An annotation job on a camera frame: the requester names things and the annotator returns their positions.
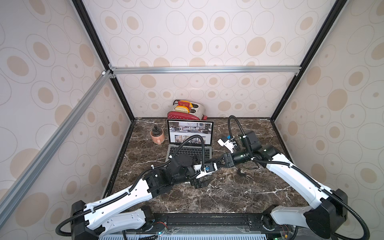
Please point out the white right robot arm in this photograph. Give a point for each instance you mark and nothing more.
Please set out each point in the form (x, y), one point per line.
(327, 209)

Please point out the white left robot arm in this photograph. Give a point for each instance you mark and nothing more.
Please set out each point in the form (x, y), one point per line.
(95, 220)

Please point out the pink ceramic mug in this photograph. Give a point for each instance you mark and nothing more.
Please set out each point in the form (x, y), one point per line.
(158, 137)

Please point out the red polka dot toaster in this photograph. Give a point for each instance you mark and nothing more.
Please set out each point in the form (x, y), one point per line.
(186, 110)

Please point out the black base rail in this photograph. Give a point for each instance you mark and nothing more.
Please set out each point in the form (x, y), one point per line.
(207, 225)

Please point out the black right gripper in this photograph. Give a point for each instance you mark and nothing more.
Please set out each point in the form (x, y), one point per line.
(227, 160)

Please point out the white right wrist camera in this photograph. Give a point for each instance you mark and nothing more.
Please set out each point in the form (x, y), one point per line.
(229, 143)

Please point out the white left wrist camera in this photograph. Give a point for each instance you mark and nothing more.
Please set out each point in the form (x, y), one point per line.
(208, 169)

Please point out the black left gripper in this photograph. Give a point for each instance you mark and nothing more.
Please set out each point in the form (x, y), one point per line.
(200, 182)

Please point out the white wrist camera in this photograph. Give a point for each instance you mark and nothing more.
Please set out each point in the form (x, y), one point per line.
(229, 143)
(208, 169)

